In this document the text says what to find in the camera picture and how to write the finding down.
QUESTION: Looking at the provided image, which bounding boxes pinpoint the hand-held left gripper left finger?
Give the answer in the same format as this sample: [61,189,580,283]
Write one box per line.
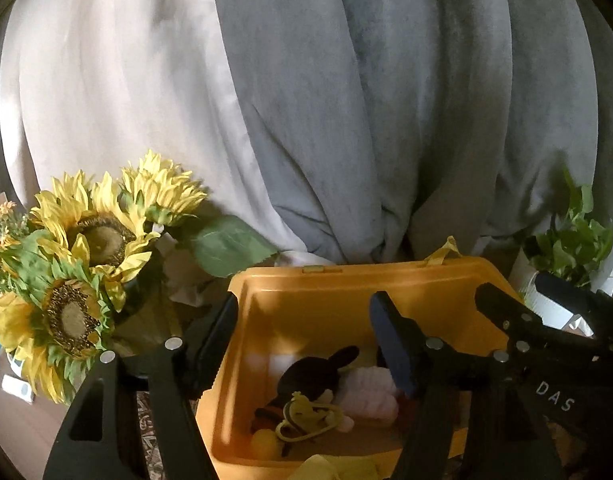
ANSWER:
[41,292,240,480]

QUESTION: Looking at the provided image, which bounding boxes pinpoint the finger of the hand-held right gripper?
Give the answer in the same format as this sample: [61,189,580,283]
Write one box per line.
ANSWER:
[474,282,552,357]
[534,272,613,342]

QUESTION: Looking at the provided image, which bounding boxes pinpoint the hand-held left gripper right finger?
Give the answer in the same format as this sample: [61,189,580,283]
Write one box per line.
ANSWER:
[369,291,562,480]

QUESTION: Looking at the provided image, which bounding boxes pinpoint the pale purple fluffy scrunchie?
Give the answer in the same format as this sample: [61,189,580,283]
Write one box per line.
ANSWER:
[333,366,400,429]

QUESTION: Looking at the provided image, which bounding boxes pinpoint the black mouse plush toy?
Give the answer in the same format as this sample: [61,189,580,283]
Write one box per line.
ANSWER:
[251,345,361,461]

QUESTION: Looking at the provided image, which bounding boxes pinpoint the yellow plastic bin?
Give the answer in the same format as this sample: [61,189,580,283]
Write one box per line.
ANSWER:
[194,237,526,480]

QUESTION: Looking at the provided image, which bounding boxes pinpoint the white plant pot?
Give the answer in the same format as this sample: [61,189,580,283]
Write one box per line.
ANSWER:
[509,249,613,337]

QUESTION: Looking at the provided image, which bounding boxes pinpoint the green leafy plant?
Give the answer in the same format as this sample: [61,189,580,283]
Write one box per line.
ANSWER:
[524,167,613,289]

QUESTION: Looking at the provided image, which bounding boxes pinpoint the patterned brown rug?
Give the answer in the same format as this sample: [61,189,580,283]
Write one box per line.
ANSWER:
[134,390,203,480]

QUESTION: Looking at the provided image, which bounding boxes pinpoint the artificial sunflower bouquet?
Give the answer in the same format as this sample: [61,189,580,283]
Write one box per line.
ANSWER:
[0,150,280,406]

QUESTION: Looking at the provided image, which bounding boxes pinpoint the white round-based device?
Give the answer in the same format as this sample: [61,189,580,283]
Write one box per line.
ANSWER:
[0,374,36,404]

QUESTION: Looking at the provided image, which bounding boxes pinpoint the grey curtain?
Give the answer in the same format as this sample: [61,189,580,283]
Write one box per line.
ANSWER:
[206,0,613,273]

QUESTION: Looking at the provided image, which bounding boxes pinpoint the beige curtain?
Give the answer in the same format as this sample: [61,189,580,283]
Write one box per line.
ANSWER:
[0,0,335,307]

